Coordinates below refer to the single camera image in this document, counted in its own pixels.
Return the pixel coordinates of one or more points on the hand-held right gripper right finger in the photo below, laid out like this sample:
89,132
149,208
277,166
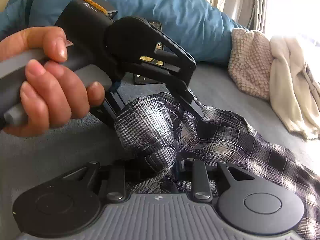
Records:
200,180

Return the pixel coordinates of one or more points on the black white plaid shirt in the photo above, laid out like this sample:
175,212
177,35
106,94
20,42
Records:
225,142

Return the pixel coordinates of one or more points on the black smartphone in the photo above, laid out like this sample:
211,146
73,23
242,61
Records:
143,78

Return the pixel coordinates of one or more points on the blue duvet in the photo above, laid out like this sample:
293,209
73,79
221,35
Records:
175,7

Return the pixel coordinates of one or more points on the cream knit sweater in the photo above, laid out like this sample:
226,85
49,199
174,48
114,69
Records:
292,85

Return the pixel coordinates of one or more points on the pink checked knit cloth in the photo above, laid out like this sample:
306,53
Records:
250,62

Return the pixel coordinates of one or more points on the person's left hand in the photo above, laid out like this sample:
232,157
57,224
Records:
55,92

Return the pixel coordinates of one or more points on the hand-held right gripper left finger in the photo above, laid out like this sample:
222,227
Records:
116,180

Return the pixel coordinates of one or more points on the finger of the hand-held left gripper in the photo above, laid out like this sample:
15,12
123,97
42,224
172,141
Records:
110,107
185,62

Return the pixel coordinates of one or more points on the grey curtain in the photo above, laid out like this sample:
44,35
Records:
255,2

